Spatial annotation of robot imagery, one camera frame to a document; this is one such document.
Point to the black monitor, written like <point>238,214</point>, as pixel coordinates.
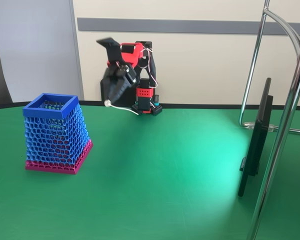
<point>257,140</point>

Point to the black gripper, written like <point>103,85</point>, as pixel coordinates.
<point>116,86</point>

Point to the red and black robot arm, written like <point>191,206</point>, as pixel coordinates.
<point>145,93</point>

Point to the blue and pink lattice basket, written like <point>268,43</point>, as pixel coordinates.
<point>55,140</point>

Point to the grey wall rail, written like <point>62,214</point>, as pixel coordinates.
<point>190,26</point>

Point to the chrome tube stand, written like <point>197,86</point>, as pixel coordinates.
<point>275,155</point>

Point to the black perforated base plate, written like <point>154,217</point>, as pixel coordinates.
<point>157,110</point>

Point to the black plastic tool case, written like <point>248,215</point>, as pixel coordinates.
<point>127,96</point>

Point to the teal and black clamp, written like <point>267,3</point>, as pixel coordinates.
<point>156,101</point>

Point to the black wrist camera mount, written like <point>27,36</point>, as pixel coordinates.
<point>112,50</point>

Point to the green table cloth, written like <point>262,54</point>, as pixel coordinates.
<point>150,190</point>

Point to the clear plastic clip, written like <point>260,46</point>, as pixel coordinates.
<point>249,125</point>

